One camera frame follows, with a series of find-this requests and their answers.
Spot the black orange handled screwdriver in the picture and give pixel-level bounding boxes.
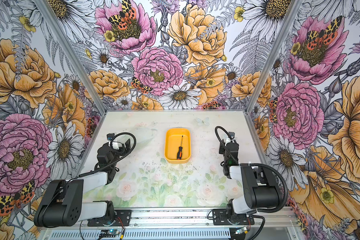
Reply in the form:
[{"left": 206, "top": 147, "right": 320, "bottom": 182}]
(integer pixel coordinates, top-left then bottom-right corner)
[{"left": 177, "top": 136, "right": 184, "bottom": 160}]

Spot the black corrugated right cable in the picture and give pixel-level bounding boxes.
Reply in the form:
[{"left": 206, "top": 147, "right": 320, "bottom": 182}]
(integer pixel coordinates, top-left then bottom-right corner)
[{"left": 214, "top": 125, "right": 289, "bottom": 214}]

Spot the yellow plastic bin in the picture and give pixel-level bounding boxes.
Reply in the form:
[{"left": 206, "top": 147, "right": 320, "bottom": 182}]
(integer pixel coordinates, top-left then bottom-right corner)
[{"left": 165, "top": 128, "right": 191, "bottom": 164}]

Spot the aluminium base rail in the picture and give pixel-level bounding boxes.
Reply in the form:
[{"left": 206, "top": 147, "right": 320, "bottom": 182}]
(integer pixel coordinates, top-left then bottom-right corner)
[{"left": 38, "top": 207, "right": 305, "bottom": 240}]

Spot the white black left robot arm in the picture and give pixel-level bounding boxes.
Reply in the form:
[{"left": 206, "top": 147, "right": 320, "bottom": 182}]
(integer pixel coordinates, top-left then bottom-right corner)
[{"left": 34, "top": 138, "right": 136, "bottom": 228}]

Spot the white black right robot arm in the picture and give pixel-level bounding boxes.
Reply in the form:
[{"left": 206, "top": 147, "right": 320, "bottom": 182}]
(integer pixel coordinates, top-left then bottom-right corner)
[{"left": 213, "top": 141, "right": 288, "bottom": 226}]

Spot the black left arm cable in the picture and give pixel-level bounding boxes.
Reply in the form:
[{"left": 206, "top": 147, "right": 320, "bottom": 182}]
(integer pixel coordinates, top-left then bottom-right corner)
[{"left": 77, "top": 132, "right": 137, "bottom": 178}]

